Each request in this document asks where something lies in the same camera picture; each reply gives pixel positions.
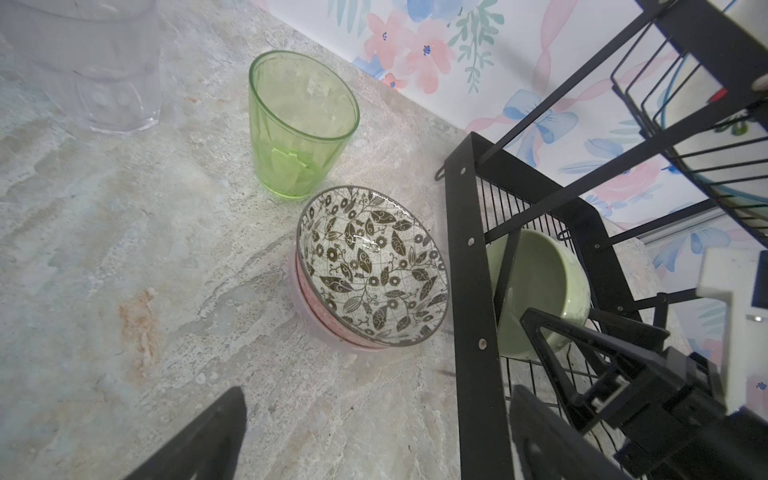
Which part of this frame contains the lavender ceramic bowl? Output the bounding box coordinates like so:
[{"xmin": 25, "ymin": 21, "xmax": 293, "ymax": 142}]
[{"xmin": 289, "ymin": 253, "xmax": 387, "ymax": 354}]

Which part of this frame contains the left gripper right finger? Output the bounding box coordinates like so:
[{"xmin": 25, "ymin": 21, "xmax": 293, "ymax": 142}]
[{"xmin": 508, "ymin": 385, "xmax": 627, "ymax": 479}]

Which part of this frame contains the red white patterned bowl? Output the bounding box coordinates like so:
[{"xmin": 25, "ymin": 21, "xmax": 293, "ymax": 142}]
[{"xmin": 295, "ymin": 186, "xmax": 449, "ymax": 349}]

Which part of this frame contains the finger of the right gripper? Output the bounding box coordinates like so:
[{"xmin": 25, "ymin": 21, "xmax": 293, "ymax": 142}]
[
  {"xmin": 588, "ymin": 308, "xmax": 669, "ymax": 353},
  {"xmin": 520, "ymin": 308, "xmax": 621, "ymax": 432}
]

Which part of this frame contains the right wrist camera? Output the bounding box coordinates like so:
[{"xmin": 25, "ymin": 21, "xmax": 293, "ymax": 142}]
[{"xmin": 696, "ymin": 247, "xmax": 768, "ymax": 419}]

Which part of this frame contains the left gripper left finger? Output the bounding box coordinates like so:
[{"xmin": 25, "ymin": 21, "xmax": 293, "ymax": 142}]
[{"xmin": 127, "ymin": 386, "xmax": 247, "ymax": 479}]

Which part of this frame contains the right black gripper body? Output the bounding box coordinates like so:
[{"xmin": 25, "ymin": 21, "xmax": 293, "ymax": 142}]
[{"xmin": 590, "ymin": 349, "xmax": 767, "ymax": 479}]

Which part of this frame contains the light green ceramic bowl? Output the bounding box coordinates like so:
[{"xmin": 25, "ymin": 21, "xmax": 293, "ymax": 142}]
[{"xmin": 497, "ymin": 229, "xmax": 591, "ymax": 360}]

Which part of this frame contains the clear glass cup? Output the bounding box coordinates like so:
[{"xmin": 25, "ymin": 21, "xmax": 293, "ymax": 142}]
[{"xmin": 1, "ymin": 1, "xmax": 162, "ymax": 135}]

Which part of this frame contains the green glass cup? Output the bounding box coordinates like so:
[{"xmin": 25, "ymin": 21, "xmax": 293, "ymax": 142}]
[{"xmin": 248, "ymin": 50, "xmax": 360, "ymax": 199}]

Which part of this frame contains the black wire dish rack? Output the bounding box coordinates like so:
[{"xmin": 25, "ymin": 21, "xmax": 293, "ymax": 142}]
[{"xmin": 440, "ymin": 1, "xmax": 767, "ymax": 479}]

